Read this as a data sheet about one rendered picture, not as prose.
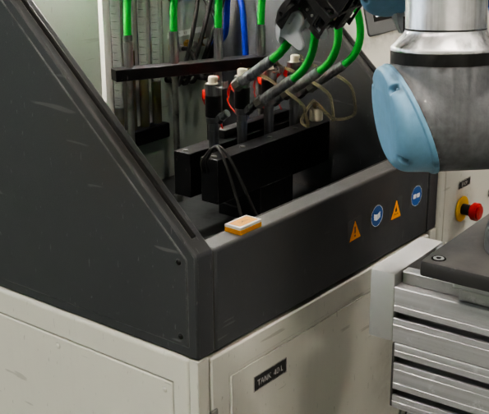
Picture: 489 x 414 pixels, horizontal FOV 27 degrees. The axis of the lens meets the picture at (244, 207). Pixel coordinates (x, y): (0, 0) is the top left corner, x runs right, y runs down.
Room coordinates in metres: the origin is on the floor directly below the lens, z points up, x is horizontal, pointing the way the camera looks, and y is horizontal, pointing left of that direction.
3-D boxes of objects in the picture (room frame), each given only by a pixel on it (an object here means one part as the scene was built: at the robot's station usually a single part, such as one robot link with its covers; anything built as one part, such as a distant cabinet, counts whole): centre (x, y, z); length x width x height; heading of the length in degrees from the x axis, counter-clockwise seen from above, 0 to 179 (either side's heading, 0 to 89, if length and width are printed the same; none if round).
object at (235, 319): (1.59, -0.13, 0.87); 0.62 x 0.04 x 0.16; 142
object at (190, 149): (1.83, -0.02, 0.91); 0.34 x 0.10 x 0.15; 142
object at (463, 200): (1.92, -0.45, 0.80); 0.05 x 0.04 x 0.05; 142
